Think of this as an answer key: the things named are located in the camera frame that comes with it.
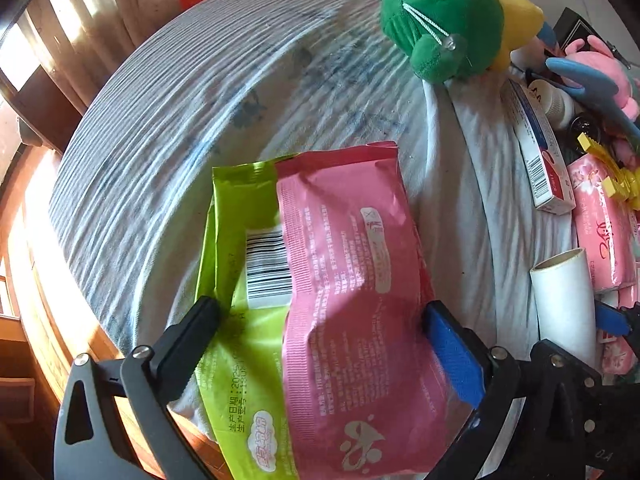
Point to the pink tissue pack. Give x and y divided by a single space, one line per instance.
620 355
600 230

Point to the white red toothpaste box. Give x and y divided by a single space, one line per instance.
540 160

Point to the beige curtain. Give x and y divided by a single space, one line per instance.
85 35

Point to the green frog plush toy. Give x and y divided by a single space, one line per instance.
440 10

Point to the pink plush with blue part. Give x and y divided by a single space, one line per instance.
590 85

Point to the pink printed packet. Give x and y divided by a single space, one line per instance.
350 285

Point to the white paper roll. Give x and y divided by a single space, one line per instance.
562 300

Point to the yellow duck plush toy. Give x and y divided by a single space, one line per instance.
515 25

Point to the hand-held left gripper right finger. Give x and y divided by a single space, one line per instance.
455 355

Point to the black round jar lid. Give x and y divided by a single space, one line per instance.
584 131

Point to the pink plush toy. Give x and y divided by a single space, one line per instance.
600 52

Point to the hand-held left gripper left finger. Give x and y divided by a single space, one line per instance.
192 332

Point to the black picture frame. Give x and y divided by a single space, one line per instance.
572 25

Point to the yellow plastic clip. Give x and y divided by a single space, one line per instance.
617 180

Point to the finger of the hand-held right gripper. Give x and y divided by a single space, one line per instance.
560 370
612 319

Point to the lime green packet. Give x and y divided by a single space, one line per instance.
250 360

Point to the wooden desk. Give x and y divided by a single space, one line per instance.
75 310

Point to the white plastic bottle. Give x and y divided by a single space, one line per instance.
555 102

